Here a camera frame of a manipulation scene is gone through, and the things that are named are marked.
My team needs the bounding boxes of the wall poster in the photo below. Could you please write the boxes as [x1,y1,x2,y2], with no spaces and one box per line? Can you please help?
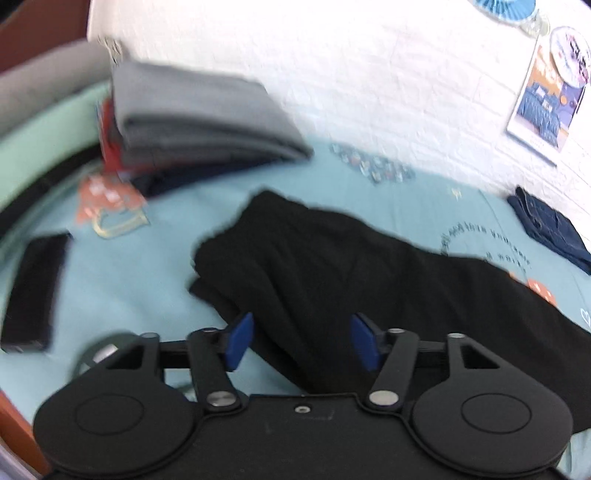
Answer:
[506,34,588,167]

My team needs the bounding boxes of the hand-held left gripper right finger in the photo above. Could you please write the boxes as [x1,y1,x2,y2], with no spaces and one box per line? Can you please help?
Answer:
[349,313,505,410]

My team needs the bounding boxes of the black strap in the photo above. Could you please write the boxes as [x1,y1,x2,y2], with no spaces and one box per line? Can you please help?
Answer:
[0,142,108,241]

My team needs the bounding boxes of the brown wooden bed frame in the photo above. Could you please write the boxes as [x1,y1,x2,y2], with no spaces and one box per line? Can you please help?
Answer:
[0,0,90,73]

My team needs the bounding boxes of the grey pillow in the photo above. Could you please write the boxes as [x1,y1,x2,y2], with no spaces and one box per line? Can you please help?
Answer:
[0,39,122,136]

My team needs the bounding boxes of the flat black case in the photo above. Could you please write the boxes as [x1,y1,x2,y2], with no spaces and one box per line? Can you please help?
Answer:
[0,232,75,354]

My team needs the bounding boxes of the round printed hand fan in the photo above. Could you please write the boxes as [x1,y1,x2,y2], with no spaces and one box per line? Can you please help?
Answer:
[549,25,591,86]

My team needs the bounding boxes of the black pants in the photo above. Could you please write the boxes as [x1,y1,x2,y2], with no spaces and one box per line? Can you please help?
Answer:
[188,190,591,435]

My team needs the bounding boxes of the blue pleated hand fan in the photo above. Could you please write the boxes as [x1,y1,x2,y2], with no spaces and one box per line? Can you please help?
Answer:
[470,0,551,38]

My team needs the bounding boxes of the mint green bedding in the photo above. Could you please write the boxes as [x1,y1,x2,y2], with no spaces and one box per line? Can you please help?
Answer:
[0,82,114,209]

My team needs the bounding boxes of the folded grey cloth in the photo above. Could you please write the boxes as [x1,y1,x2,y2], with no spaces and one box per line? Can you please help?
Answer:
[110,60,315,168]

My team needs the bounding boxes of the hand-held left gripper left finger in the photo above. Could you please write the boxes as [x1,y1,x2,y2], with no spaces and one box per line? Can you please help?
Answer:
[99,312,255,412]

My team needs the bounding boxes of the folded denim jeans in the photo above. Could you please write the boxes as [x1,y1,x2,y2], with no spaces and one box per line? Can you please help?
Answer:
[507,185,591,274]

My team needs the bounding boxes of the folded red cloth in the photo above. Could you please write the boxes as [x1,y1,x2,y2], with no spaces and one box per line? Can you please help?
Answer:
[96,98,126,175]

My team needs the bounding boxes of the folded navy cloth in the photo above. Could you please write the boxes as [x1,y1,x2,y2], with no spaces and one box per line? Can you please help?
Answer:
[124,157,282,200]

